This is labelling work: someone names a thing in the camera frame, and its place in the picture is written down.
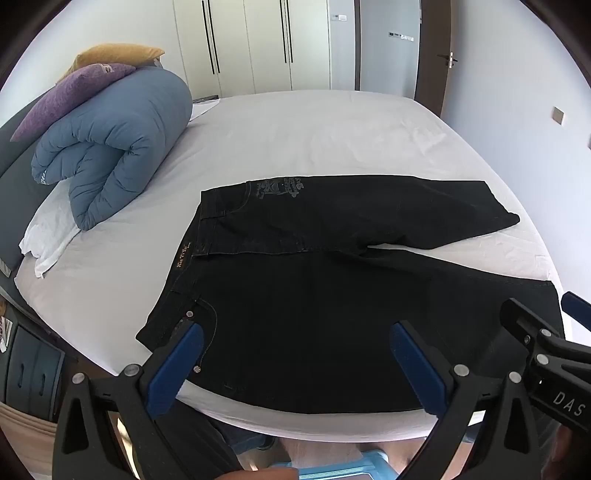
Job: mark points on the white folded cloth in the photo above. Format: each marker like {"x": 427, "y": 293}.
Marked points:
{"x": 203, "y": 108}

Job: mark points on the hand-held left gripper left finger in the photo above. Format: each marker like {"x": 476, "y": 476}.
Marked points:
{"x": 175, "y": 364}

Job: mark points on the cream wardrobe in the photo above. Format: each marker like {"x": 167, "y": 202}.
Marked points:
{"x": 240, "y": 46}

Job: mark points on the brown door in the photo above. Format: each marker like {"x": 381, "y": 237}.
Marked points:
{"x": 431, "y": 78}

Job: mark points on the grey headboard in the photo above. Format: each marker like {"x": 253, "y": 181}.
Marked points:
{"x": 14, "y": 184}

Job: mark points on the white bed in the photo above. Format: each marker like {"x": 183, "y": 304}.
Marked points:
{"x": 323, "y": 134}

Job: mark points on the yellow pillow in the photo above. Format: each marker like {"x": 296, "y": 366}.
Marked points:
{"x": 115, "y": 55}

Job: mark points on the blue plastic stool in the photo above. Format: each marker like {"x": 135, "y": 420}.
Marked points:
{"x": 351, "y": 466}

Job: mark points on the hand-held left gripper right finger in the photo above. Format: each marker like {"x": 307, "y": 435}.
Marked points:
{"x": 415, "y": 364}

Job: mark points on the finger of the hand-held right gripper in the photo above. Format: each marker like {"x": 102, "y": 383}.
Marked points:
{"x": 521, "y": 323}
{"x": 577, "y": 304}

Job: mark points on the blue rolled duvet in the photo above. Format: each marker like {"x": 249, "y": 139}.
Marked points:
{"x": 120, "y": 134}

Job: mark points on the purple pillow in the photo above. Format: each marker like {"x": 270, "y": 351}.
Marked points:
{"x": 60, "y": 99}

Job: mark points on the black pants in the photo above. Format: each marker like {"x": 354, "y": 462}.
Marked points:
{"x": 300, "y": 314}

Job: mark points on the dark nightstand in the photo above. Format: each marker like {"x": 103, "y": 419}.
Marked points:
{"x": 27, "y": 369}

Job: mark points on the grey wall switch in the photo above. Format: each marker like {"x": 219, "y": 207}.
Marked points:
{"x": 558, "y": 115}

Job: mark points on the white crumpled cloth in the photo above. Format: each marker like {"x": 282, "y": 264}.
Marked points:
{"x": 51, "y": 230}

